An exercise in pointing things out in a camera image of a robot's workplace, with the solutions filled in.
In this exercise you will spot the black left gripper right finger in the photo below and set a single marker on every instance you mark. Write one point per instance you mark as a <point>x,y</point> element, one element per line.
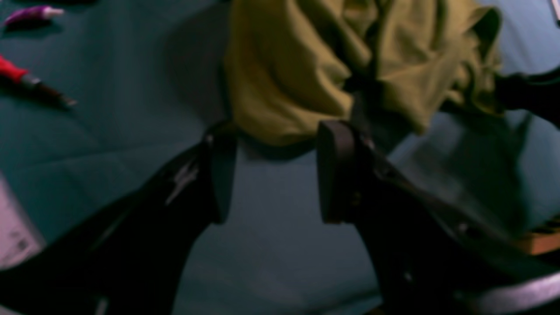
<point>429,256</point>

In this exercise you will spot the purple glue tube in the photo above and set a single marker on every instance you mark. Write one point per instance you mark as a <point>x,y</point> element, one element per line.
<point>38,13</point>

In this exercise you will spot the olive green t-shirt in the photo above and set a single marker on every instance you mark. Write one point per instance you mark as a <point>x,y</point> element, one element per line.
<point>288,63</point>

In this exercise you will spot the red handled screwdriver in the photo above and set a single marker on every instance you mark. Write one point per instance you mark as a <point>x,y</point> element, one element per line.
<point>23,78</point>

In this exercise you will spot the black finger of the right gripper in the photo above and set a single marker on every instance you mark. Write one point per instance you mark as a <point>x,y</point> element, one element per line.
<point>536,93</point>

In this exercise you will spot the blue table cloth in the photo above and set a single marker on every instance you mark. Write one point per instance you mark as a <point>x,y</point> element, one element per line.
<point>147,78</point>

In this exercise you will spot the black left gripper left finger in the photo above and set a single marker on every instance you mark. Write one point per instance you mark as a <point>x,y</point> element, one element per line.
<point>127,259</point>

